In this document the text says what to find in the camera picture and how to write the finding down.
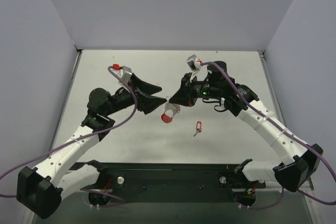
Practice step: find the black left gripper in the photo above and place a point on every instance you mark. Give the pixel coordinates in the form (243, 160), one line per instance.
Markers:
(137, 96)

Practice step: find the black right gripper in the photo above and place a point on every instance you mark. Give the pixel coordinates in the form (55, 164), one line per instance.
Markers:
(189, 90)

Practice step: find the red round key tag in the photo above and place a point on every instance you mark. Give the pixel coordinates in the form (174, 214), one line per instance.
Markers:
(166, 118)

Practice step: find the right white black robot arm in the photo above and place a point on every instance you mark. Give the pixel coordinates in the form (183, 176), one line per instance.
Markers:
(296, 163)

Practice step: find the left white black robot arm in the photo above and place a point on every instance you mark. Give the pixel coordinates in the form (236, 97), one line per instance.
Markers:
(42, 188)

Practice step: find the red tagged key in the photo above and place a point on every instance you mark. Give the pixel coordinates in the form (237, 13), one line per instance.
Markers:
(198, 128)

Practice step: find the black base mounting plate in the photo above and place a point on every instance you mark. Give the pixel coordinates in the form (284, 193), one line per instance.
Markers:
(171, 183)

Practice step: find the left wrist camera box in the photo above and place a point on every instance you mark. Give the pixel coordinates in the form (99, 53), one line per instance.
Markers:
(125, 73)

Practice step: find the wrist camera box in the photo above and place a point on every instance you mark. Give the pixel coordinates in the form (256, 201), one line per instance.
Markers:
(125, 73)
(194, 62)

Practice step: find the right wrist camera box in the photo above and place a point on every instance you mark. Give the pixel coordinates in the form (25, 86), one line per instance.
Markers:
(194, 62)

